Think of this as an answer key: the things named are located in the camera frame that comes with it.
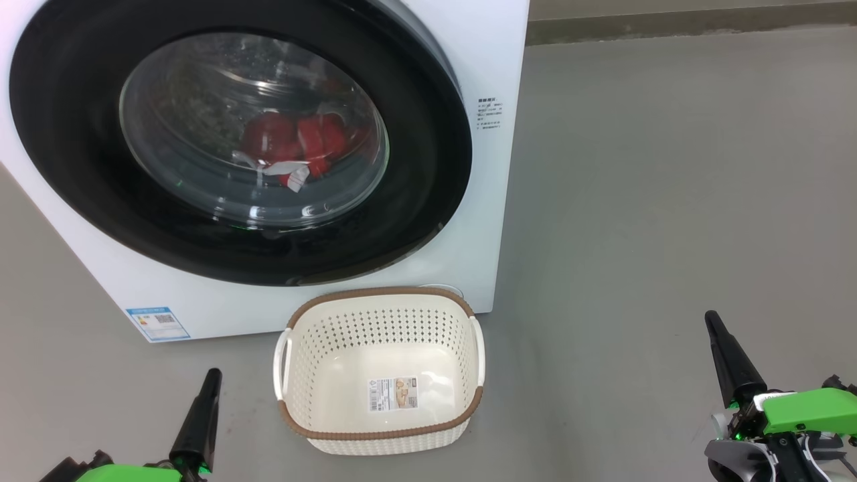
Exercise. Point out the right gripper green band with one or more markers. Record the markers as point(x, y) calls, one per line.
point(807, 410)

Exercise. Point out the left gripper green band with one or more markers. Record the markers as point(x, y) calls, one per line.
point(134, 474)

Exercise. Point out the black washer door with glass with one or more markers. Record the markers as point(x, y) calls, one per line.
point(73, 167)

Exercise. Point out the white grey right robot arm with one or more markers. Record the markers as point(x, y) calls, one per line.
point(736, 462)

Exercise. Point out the white front-load washing machine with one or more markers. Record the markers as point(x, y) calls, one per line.
point(201, 304)

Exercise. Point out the cream perforated basket brown rim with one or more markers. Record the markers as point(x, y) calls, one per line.
point(335, 348)

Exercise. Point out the white printed label sticker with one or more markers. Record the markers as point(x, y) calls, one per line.
point(392, 394)

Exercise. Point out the blue energy label sticker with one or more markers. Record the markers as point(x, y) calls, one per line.
point(158, 324)

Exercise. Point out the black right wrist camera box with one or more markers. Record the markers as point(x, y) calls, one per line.
point(842, 385)

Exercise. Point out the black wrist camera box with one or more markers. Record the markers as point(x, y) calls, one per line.
point(73, 470)
point(842, 385)

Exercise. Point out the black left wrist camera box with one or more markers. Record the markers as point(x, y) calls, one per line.
point(73, 470)

